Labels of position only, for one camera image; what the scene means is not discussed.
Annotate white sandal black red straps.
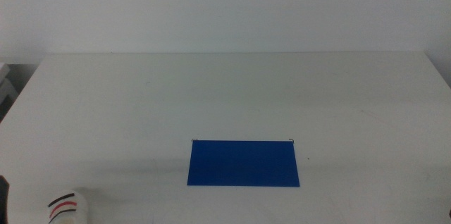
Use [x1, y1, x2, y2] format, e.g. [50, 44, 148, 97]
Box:
[47, 190, 89, 224]

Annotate blue rectangular mat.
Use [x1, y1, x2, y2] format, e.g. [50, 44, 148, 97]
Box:
[187, 140, 301, 187]

